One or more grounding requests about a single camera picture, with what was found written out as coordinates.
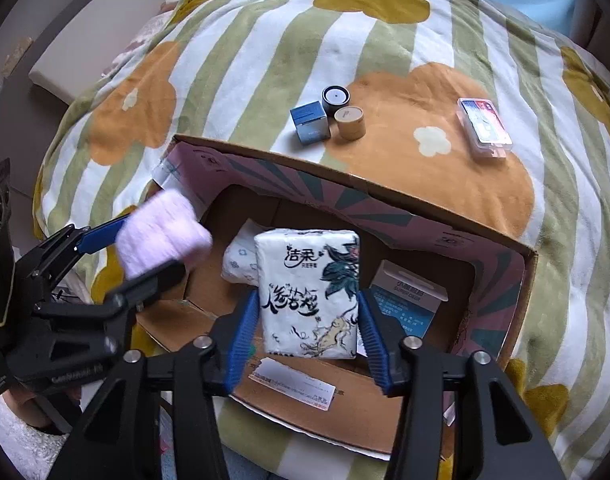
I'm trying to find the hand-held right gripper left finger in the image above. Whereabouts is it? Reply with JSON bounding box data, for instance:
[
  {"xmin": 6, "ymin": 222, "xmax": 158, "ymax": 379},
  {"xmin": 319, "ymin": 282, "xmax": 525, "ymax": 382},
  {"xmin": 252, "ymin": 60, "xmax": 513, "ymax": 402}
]
[{"xmin": 68, "ymin": 292, "xmax": 263, "ymax": 480}]

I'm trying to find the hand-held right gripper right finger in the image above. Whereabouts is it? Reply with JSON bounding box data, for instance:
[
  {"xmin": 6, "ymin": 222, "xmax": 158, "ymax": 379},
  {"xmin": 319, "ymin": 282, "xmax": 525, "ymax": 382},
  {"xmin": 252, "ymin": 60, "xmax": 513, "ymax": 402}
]
[{"xmin": 357, "ymin": 289, "xmax": 566, "ymax": 480}]

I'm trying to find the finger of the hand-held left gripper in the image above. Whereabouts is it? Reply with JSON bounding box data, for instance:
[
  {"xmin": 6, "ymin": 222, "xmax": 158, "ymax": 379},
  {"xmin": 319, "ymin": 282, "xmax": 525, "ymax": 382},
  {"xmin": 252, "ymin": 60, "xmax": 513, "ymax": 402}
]
[
  {"xmin": 14, "ymin": 214, "xmax": 133, "ymax": 291},
  {"xmin": 30, "ymin": 259, "xmax": 188, "ymax": 341}
]

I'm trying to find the pink fluffy cloth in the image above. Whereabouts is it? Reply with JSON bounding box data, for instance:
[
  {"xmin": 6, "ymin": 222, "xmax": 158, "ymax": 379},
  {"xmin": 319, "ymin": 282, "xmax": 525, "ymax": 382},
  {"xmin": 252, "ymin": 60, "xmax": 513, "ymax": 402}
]
[{"xmin": 116, "ymin": 190, "xmax": 212, "ymax": 281}]

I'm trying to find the white printed tissue pack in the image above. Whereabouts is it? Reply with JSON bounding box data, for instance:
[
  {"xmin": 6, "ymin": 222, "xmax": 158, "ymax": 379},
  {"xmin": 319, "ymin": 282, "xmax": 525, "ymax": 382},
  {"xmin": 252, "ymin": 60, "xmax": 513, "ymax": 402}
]
[{"xmin": 254, "ymin": 227, "xmax": 362, "ymax": 361}]

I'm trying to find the cardboard box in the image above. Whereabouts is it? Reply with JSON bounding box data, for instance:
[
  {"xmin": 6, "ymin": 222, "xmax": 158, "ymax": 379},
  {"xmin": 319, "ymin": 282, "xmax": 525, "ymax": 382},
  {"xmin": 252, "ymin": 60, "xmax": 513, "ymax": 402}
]
[{"xmin": 135, "ymin": 132, "xmax": 540, "ymax": 461}]

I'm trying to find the blue grey product box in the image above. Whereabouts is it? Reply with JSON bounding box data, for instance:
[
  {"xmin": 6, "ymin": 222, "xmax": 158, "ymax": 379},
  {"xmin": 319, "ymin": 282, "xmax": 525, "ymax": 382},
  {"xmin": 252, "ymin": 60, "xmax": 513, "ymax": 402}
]
[{"xmin": 370, "ymin": 260, "xmax": 448, "ymax": 343}]

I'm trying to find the white shipping label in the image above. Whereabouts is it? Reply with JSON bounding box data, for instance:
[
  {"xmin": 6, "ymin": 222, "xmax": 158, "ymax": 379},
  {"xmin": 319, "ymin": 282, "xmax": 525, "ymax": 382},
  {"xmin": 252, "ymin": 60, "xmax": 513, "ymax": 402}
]
[{"xmin": 247, "ymin": 357, "xmax": 338, "ymax": 413}]

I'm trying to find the small white tissue pack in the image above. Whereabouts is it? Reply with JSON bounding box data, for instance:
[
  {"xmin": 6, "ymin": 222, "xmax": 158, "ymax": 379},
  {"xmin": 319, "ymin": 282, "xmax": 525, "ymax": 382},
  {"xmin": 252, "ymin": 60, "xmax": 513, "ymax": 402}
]
[{"xmin": 221, "ymin": 219, "xmax": 266, "ymax": 288}]

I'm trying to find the cream cushion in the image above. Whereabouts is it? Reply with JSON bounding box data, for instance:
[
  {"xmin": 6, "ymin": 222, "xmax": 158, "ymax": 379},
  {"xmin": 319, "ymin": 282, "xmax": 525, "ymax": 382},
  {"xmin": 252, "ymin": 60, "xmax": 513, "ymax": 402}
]
[{"xmin": 28, "ymin": 0, "xmax": 196, "ymax": 106}]

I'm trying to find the small blue box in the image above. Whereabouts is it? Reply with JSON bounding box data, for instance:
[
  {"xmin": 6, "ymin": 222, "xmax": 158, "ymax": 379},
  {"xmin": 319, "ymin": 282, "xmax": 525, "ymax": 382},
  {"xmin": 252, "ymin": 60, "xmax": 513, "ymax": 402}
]
[{"xmin": 290, "ymin": 101, "xmax": 332, "ymax": 145}]

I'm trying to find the tan round jar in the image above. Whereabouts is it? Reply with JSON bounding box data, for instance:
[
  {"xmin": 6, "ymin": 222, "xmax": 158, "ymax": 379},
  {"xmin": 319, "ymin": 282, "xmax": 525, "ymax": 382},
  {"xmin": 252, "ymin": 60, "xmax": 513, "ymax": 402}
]
[{"xmin": 334, "ymin": 105, "xmax": 367, "ymax": 140}]

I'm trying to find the clear plastic card case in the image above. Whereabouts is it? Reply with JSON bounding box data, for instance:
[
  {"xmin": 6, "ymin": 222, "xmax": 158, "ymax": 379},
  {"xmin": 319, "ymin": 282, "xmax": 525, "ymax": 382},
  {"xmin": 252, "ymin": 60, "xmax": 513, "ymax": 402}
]
[{"xmin": 457, "ymin": 97, "xmax": 514, "ymax": 161}]

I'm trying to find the black round jar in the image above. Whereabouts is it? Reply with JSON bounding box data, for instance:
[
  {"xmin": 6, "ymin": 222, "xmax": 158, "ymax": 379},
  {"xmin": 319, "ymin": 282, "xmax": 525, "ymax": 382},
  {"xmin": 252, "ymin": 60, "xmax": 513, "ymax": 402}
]
[{"xmin": 321, "ymin": 85, "xmax": 351, "ymax": 111}]

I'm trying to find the striped floral blanket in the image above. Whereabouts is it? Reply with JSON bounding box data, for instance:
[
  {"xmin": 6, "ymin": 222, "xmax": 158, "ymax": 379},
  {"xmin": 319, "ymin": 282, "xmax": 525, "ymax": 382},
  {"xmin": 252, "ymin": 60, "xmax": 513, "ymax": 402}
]
[{"xmin": 32, "ymin": 0, "xmax": 610, "ymax": 480}]

